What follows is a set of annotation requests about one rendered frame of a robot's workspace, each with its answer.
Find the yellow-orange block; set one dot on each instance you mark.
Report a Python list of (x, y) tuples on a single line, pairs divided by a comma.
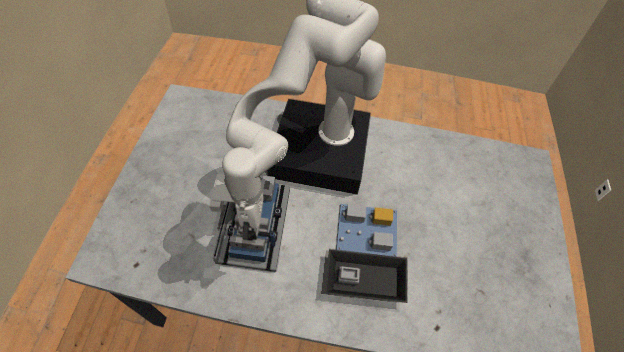
[(382, 216)]

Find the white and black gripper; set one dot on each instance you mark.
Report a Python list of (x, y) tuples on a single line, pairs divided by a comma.
[(253, 218)]

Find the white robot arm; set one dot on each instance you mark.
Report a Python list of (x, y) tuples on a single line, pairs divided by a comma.
[(310, 38)]

